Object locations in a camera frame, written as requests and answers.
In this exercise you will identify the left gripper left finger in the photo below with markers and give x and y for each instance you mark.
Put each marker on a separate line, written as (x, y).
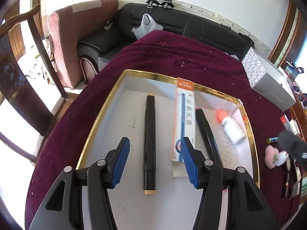
(102, 176)

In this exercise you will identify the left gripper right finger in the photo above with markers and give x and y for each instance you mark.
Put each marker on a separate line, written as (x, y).
(204, 175)

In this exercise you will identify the pink powder puff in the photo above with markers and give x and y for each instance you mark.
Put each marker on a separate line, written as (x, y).
(271, 156)

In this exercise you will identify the black pen in tray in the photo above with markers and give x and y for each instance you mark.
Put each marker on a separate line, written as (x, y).
(208, 137)

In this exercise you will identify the black marker orange cap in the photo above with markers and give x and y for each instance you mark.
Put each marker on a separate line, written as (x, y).
(150, 147)

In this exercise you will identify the white bottle orange cap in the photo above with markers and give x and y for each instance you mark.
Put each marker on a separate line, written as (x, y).
(231, 128)

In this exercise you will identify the white blue ointment box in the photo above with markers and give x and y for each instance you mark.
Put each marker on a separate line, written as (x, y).
(184, 117)

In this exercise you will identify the grey shoe box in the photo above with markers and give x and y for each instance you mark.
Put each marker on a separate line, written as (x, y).
(267, 80)

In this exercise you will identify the maroon velvet tablecloth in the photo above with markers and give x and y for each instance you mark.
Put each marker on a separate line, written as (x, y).
(172, 55)

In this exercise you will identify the dark wooden chair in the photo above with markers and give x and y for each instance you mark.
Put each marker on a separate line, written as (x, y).
(16, 88)

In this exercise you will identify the black leather sofa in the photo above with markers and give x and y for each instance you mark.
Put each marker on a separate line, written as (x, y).
(101, 46)

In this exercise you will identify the white plastic bag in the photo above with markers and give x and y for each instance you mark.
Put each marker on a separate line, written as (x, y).
(147, 25)

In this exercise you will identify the black clamp on sofa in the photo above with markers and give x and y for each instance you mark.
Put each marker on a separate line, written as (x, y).
(167, 4)
(151, 3)

